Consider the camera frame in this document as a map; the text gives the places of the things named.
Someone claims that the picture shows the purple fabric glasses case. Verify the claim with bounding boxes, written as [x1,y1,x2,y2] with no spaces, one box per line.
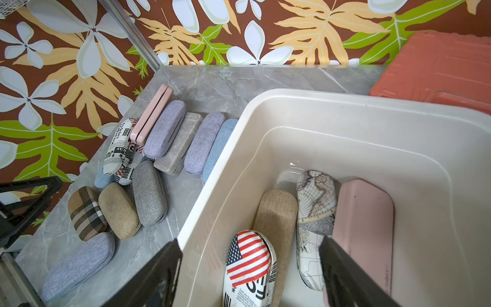
[184,113,225,175]

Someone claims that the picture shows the pale blue glasses case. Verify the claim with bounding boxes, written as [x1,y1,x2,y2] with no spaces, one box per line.
[94,168,115,190]

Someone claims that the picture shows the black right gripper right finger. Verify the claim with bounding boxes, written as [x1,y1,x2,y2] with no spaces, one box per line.
[319,237,398,306]

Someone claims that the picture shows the pink glasses case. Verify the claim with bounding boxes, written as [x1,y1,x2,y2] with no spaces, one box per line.
[130,84,174,146]
[323,179,395,306]

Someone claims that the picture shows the grey fabric glasses case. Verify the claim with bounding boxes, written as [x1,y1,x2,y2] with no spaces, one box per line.
[132,160,168,226]

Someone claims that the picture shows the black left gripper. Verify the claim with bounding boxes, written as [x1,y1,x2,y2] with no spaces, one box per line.
[1,176,63,248]

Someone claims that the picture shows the tan fabric glasses case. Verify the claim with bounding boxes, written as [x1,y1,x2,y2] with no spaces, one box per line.
[253,189,299,306]

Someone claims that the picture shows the plaid glasses case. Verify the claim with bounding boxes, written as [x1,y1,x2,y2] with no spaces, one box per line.
[67,186,109,242]

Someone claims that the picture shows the lavender fabric glasses case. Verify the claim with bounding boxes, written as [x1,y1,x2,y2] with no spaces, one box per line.
[42,232,116,303]

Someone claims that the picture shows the grey stone block case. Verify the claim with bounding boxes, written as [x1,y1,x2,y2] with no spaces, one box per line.
[153,112,203,176]

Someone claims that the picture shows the world map print glasses case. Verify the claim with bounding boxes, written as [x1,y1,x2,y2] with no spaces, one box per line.
[296,170,337,291]

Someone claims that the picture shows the light blue fabric glasses case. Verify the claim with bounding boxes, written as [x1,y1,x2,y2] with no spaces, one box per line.
[202,118,239,184]

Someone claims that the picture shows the cream plastic storage box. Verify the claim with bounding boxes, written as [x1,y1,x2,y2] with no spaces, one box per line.
[173,89,490,306]

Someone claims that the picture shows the beige fabric glasses case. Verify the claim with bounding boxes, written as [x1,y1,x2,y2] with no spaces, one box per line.
[98,182,141,240]

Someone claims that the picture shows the lilac fabric glasses case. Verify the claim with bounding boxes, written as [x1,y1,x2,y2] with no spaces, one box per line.
[144,100,186,159]

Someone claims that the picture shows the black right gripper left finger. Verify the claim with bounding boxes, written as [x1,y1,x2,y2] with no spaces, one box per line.
[104,239,183,306]

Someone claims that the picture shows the white wire basket left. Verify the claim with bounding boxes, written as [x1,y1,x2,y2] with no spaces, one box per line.
[0,0,29,19]

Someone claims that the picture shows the flag newspaper glasses case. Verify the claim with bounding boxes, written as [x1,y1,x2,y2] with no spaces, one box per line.
[102,118,144,185]

